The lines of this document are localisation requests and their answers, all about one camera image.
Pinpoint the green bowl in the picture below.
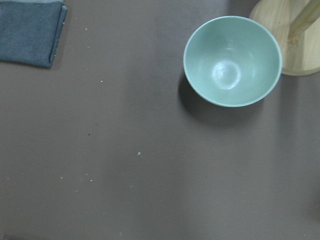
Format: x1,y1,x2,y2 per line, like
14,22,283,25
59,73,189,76
183,15,283,108

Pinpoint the folded grey cloth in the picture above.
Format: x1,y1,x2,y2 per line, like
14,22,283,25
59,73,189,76
0,0,68,68

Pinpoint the wooden mug tree stand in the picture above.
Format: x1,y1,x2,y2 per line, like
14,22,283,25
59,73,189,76
249,0,320,76

